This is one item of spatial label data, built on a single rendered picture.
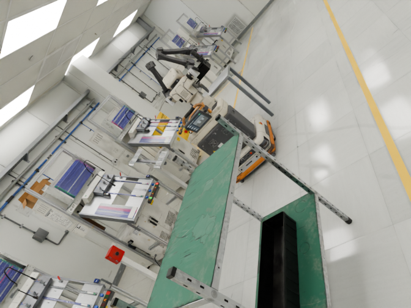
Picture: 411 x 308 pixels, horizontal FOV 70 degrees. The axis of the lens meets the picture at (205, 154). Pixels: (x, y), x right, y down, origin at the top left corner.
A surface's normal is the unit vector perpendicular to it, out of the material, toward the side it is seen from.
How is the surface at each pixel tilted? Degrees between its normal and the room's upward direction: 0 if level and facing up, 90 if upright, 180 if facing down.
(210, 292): 90
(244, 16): 90
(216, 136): 90
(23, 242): 90
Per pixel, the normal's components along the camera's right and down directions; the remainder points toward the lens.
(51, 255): 0.60, -0.52
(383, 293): -0.77, -0.57
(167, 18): -0.19, 0.64
